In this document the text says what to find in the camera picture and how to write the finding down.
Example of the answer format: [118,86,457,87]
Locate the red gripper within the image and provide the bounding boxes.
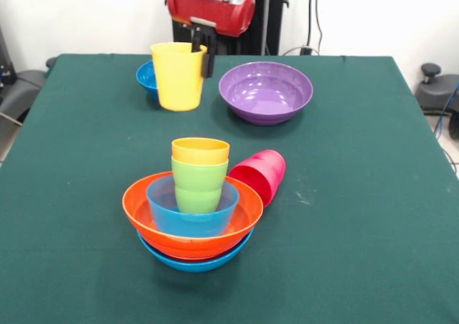
[165,0,256,80]

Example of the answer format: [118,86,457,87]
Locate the purple plastic bowl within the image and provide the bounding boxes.
[218,62,314,127]

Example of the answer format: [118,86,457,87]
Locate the small orange-red bowl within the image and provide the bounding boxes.
[143,236,252,264]

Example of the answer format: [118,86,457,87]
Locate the green plastic cup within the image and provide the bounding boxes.
[171,157,230,214]

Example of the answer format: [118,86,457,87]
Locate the dark green tablecloth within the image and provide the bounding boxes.
[0,53,459,324]

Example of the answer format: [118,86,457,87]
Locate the large light blue bowl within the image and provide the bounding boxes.
[136,227,255,273]

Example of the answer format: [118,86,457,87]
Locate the small dark blue bowl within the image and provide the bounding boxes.
[136,60,159,101]

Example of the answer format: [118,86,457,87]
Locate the black equipment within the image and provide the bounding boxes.
[0,26,17,85]

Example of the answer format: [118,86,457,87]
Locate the yellow plastic cup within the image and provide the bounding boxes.
[150,42,208,112]

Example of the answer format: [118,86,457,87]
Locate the orange plastic cup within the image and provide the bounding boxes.
[171,137,231,166]

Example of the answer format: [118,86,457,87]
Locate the wide orange-red bowl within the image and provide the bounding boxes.
[122,171,265,260]

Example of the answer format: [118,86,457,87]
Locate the small light blue bowl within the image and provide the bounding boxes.
[146,177,240,238]

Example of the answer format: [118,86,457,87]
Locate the pink plastic cup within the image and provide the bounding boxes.
[227,149,287,209]

